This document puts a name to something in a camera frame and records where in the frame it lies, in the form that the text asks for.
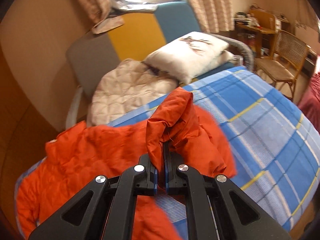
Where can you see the cluttered wooden desk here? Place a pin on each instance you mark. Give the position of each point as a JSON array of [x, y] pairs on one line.
[[261, 23]]

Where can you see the white bed side rail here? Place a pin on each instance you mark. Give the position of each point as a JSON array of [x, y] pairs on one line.
[[74, 107]]

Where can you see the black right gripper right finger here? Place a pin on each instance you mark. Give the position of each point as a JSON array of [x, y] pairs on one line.
[[215, 207]]

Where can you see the white embroidered pillow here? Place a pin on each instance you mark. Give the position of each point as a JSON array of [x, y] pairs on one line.
[[190, 56]]

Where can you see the orange puffer jacket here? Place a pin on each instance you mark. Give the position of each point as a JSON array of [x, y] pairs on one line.
[[105, 159]]

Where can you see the grey fuzzy blanket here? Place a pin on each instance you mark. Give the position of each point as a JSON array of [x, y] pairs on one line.
[[244, 49]]

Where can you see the grey yellow blue headboard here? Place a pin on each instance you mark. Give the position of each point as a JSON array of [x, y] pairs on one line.
[[94, 55]]

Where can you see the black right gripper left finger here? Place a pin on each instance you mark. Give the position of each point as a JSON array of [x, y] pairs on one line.
[[104, 208]]

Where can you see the plaid right curtain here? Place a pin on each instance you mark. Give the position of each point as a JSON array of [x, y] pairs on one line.
[[214, 16]]

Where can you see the plaid curtain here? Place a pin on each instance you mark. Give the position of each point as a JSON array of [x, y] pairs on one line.
[[214, 16], [98, 11]]

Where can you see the dark red cloth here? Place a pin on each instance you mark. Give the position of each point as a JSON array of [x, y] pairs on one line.
[[309, 104]]

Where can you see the blue plaid bed sheet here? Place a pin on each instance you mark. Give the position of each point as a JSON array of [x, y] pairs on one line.
[[274, 145]]

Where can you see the plaid left curtain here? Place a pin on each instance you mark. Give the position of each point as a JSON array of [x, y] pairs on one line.
[[98, 11]]

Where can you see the beige quilted jacket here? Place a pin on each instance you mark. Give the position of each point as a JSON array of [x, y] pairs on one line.
[[130, 85]]

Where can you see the wooden wardrobe panels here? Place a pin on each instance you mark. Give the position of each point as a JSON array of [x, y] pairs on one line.
[[24, 132]]

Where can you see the wicker wooden chair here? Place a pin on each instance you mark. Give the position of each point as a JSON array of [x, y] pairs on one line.
[[285, 61]]

